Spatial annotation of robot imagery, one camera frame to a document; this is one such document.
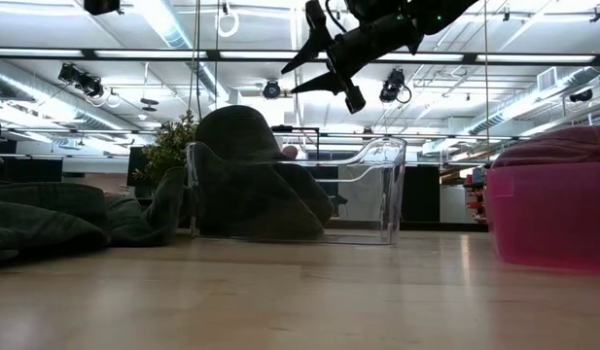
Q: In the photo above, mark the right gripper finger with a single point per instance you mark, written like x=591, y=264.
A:
x=324, y=83
x=309, y=51

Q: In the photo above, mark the dark grey fabric hat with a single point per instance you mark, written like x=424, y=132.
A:
x=241, y=170
x=144, y=219
x=42, y=223

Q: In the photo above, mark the maroon fabric hat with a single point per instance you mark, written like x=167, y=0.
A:
x=557, y=146

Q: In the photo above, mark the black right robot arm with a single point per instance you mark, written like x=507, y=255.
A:
x=445, y=12

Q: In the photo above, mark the person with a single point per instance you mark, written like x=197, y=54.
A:
x=290, y=151

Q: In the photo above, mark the clear plastic bin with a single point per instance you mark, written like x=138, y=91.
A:
x=367, y=194

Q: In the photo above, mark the black background panel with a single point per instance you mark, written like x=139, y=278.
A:
x=421, y=194

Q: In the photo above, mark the small green potted plant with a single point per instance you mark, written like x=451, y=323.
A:
x=168, y=146

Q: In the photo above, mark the black background monitor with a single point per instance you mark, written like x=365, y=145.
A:
x=136, y=165

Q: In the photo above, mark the long black partition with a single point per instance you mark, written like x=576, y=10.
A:
x=32, y=170

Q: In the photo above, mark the background shelf with red items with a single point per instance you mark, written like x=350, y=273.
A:
x=476, y=199

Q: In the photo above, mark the red translucent plastic bin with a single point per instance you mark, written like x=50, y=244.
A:
x=547, y=219

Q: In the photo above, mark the black round overhead camera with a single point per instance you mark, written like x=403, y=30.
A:
x=271, y=90

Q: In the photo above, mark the black aluminium rig frame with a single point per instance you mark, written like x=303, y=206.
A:
x=212, y=54

